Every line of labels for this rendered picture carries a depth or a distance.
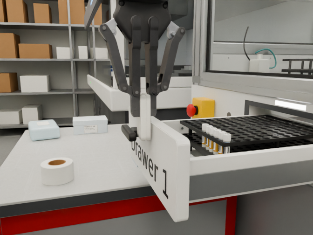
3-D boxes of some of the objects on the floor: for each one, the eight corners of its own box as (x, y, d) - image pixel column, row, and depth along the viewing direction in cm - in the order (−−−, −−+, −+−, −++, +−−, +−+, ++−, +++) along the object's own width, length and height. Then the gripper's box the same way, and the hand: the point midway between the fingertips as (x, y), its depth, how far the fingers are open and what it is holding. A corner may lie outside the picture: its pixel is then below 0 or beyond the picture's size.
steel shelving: (-14, 137, 382) (-33, -16, 343) (-2, 129, 429) (-18, -6, 390) (224, 125, 457) (231, -2, 418) (212, 119, 504) (217, 5, 465)
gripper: (97, -40, 33) (104, 148, 37) (195, -30, 37) (191, 141, 41) (92, -22, 40) (99, 135, 45) (175, -15, 44) (173, 129, 48)
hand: (143, 116), depth 42 cm, fingers closed
